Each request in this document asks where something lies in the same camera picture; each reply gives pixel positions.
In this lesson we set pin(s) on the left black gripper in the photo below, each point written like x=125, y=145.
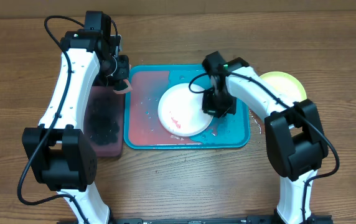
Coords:
x=125, y=63

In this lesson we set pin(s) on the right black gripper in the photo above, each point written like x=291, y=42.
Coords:
x=219, y=107

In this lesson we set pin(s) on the green and orange sponge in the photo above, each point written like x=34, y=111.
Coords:
x=122, y=86

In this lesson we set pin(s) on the white plate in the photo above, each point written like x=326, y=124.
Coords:
x=180, y=111

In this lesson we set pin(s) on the yellow-green plate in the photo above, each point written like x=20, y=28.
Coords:
x=286, y=84

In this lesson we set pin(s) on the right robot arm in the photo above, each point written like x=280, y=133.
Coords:
x=295, y=142

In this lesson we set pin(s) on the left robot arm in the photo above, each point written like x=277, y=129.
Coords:
x=59, y=154

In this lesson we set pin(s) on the black plastic tray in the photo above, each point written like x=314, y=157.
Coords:
x=104, y=121

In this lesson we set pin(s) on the teal plastic tray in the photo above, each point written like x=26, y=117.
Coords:
x=142, y=127

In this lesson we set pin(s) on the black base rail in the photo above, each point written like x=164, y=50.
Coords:
x=251, y=219

